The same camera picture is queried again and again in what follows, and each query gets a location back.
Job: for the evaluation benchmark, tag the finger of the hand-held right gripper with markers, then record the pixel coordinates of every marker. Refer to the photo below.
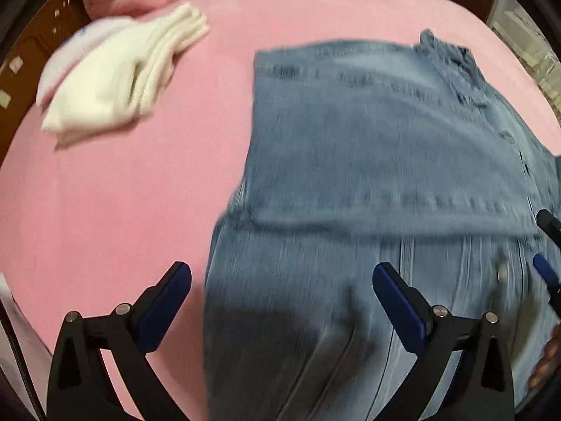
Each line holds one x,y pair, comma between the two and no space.
550,223
544,268

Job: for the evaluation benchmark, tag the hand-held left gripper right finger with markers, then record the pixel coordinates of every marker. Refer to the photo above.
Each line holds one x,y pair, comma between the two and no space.
396,300

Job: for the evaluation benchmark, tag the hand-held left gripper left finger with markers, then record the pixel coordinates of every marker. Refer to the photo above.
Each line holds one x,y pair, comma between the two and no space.
168,300

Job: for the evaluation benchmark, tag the blue denim jeans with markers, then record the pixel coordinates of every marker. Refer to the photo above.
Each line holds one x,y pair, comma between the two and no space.
372,149

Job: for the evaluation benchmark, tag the person's right hand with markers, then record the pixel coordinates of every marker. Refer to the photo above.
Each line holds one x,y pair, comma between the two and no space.
545,366

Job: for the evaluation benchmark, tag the pink bed blanket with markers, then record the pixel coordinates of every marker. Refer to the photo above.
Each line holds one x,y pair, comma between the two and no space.
131,210

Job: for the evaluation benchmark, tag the white shelf unit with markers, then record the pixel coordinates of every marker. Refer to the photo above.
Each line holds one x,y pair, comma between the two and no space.
530,39

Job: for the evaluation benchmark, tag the white folded garment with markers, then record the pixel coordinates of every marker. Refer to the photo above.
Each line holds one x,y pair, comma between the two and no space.
114,83

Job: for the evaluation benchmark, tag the pale lilac folded garment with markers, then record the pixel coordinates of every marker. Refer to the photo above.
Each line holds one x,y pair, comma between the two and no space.
74,50

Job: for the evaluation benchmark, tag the brown wooden headboard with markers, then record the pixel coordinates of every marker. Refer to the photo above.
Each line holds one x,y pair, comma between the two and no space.
30,44

